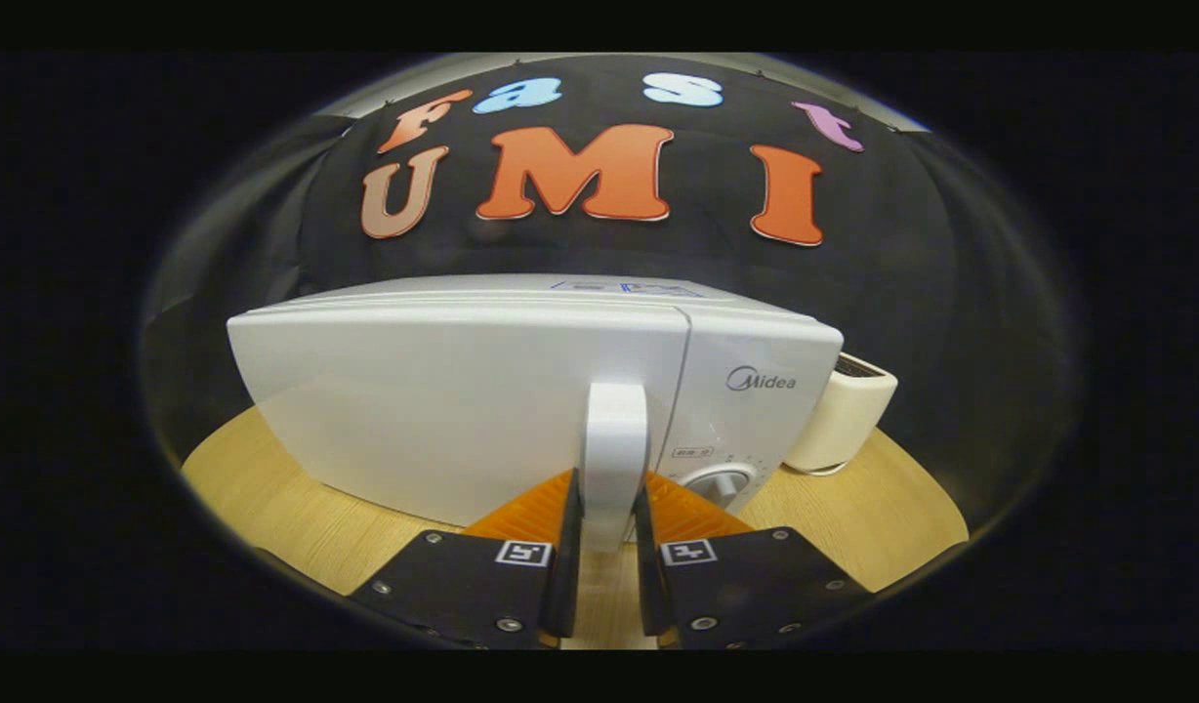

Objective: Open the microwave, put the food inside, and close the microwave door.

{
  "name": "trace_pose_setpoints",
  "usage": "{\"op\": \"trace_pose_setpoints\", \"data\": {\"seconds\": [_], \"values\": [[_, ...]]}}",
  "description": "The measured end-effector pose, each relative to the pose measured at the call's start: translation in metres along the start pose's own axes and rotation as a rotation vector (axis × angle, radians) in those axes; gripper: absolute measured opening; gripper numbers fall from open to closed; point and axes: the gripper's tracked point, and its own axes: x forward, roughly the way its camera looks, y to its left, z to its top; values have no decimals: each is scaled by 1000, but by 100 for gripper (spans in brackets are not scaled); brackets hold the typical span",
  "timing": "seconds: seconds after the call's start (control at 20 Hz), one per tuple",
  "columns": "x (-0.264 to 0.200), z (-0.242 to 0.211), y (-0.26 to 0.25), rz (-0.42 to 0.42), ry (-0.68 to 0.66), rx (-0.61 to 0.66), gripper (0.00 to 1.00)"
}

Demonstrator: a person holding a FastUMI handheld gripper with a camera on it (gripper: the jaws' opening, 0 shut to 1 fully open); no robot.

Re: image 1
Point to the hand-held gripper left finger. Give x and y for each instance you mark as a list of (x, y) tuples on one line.
[(563, 566)]

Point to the white microwave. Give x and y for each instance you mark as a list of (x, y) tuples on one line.
[(443, 410)]

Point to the cream white toaster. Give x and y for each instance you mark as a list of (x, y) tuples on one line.
[(844, 420)]

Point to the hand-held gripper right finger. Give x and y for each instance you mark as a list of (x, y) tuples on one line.
[(648, 566)]

